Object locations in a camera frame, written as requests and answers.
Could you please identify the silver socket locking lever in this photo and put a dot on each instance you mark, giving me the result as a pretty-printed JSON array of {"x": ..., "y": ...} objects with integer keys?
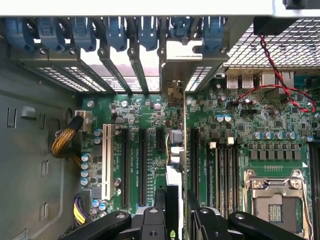
[
  {"x": 244, "y": 195},
  {"x": 308, "y": 212}
]

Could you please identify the white expansion slot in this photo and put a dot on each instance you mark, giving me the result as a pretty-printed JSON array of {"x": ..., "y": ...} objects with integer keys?
[{"x": 106, "y": 162}]

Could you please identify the blue card retention clip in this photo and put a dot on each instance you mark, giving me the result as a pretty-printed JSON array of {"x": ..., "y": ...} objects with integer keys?
[
  {"x": 51, "y": 32},
  {"x": 83, "y": 32},
  {"x": 17, "y": 32},
  {"x": 181, "y": 26},
  {"x": 148, "y": 32},
  {"x": 116, "y": 32},
  {"x": 213, "y": 32}
]

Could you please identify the silver network port block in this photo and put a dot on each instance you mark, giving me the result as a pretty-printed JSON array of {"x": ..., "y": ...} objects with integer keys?
[{"x": 271, "y": 78}]

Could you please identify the grey open PC case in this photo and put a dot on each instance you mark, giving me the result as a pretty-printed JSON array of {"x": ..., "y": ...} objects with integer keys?
[{"x": 30, "y": 150}]

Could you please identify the perforated metal slot cover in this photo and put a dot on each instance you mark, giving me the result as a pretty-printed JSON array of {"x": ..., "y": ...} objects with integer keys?
[
  {"x": 60, "y": 78},
  {"x": 87, "y": 80},
  {"x": 198, "y": 77}
]

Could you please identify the black intrusion switch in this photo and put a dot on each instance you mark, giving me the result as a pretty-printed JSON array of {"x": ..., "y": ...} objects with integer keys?
[{"x": 275, "y": 26}]

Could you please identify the small black block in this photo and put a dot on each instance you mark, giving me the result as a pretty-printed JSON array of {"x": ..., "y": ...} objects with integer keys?
[{"x": 295, "y": 3}]

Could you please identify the silver CPU socket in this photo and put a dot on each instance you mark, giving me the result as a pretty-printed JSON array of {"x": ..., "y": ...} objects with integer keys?
[{"x": 275, "y": 200}]

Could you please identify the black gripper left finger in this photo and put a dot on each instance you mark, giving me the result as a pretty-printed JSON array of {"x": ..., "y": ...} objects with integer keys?
[{"x": 152, "y": 225}]

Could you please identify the silver USB port block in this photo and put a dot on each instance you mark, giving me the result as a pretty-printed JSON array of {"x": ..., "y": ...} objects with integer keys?
[
  {"x": 247, "y": 80},
  {"x": 231, "y": 80}
]

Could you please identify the white power connector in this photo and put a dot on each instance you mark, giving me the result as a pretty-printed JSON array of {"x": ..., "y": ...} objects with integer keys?
[{"x": 86, "y": 121}]

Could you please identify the black RAM slot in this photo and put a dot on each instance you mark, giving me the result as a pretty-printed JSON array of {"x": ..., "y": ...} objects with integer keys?
[
  {"x": 221, "y": 175},
  {"x": 237, "y": 175},
  {"x": 212, "y": 145},
  {"x": 230, "y": 175},
  {"x": 313, "y": 187}
]

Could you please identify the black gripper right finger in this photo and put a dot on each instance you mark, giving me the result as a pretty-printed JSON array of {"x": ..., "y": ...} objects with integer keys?
[{"x": 207, "y": 225}]

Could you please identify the green motherboard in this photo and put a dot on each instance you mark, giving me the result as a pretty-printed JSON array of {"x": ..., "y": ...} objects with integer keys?
[{"x": 275, "y": 117}]

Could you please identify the long black expansion slot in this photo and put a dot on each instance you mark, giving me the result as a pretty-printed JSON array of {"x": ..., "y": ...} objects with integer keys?
[
  {"x": 125, "y": 167},
  {"x": 142, "y": 167},
  {"x": 195, "y": 162}
]

